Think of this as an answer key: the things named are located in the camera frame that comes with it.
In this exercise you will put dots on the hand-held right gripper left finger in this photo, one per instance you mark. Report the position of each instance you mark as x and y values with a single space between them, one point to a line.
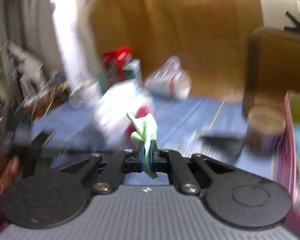
107 170

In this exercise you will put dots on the red box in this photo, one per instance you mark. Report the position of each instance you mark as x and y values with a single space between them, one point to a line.
115 57

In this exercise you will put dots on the black stand base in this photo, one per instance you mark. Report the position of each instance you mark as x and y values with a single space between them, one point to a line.
295 26

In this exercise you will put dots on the grey white object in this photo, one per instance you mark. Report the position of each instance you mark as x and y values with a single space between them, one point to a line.
30 62

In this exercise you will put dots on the person's left hand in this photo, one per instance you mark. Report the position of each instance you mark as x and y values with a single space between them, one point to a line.
11 166

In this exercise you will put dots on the green and white carton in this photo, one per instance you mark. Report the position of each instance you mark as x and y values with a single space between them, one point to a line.
133 70

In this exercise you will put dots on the blue checked tablecloth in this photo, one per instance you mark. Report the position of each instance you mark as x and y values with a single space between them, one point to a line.
184 120

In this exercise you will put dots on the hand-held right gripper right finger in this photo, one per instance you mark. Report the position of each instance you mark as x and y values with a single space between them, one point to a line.
179 172

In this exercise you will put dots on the white tissue pack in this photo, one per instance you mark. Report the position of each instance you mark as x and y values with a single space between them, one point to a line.
115 110

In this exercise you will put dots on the pink tin box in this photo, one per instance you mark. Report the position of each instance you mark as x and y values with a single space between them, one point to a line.
287 155

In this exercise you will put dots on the round snack can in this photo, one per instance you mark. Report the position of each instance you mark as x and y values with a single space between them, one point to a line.
264 130

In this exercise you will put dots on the bagged stack of paper cups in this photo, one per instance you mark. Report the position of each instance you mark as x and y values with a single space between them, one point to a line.
169 82

